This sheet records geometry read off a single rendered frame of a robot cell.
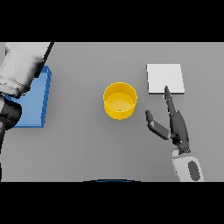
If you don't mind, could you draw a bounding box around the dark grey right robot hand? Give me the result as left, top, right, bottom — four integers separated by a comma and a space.
144, 85, 192, 156

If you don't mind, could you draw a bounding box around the pale square measuring scale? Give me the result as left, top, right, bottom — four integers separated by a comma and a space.
145, 63, 186, 95

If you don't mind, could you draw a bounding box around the yellow bowl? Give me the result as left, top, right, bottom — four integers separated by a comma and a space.
102, 81, 138, 121

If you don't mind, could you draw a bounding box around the blue tray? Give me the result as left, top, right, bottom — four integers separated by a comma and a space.
3, 65, 53, 129

